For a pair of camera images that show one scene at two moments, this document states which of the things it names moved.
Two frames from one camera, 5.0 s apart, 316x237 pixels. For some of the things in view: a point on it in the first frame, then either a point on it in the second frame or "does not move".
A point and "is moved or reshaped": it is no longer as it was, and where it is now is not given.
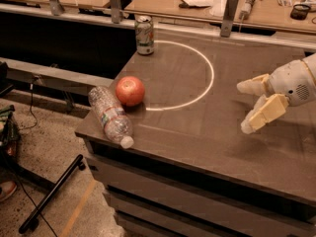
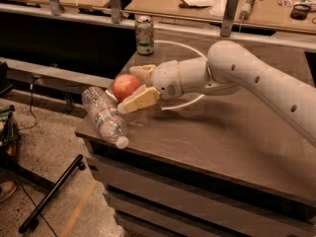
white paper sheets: [215, 0] does not move
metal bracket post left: [54, 2] does not move
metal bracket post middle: [115, 3] does not move
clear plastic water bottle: [112, 116] is moved or reshaped
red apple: [129, 90] does not move
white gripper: [290, 83] -> [165, 77]
